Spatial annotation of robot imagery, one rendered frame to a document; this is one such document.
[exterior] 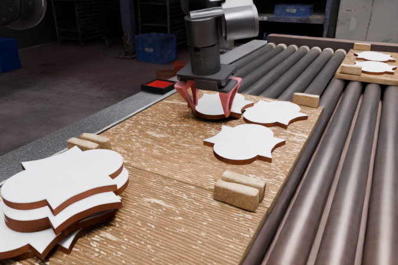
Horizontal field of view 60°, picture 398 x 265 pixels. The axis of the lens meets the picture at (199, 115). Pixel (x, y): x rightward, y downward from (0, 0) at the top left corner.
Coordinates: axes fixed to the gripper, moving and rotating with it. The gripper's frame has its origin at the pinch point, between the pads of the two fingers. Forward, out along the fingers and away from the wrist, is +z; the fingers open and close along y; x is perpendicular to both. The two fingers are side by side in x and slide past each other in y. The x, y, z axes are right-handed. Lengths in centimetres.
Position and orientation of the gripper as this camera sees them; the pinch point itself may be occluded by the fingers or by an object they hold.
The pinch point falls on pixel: (211, 109)
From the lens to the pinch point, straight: 70.7
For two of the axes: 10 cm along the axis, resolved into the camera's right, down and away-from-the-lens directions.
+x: -4.7, 5.1, -7.2
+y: -8.8, -1.6, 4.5
